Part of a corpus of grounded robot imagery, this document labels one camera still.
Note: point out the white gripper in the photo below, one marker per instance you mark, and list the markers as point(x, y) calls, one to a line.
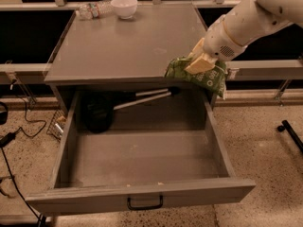
point(218, 41)

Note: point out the green jalapeno chip bag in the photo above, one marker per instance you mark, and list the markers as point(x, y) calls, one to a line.
point(213, 80)

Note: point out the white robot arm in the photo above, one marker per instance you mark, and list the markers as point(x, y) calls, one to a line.
point(245, 23)

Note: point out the grey drawer cabinet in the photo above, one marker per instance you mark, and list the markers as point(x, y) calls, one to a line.
point(113, 53)

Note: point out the grey open top drawer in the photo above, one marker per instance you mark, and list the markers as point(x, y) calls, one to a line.
point(169, 147)

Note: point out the white bowl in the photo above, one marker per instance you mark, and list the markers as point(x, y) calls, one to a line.
point(124, 9)

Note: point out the black ladle with metal handle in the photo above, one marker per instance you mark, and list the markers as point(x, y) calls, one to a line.
point(97, 108)

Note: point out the wire basket on floor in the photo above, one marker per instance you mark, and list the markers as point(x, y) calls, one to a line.
point(56, 125)

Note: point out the black drawer handle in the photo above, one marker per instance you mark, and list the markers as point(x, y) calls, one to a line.
point(145, 203)

